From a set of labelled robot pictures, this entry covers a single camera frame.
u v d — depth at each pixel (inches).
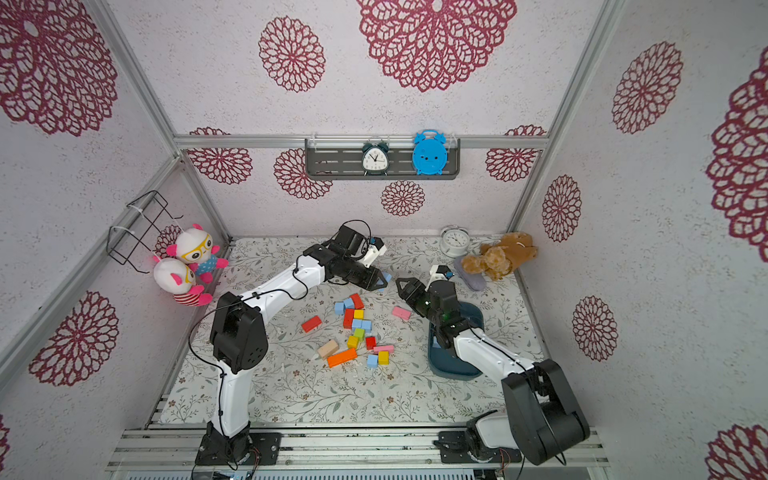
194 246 36.4
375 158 35.4
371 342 36.5
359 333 36.2
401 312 39.1
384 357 35.1
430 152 35.5
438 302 26.1
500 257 37.2
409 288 30.1
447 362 33.5
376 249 32.1
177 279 32.9
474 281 40.5
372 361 34.2
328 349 34.8
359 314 38.3
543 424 17.1
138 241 30.0
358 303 39.4
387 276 34.4
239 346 20.7
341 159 36.8
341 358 35.1
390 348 35.4
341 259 28.3
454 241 45.7
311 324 38.1
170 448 29.5
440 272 31.0
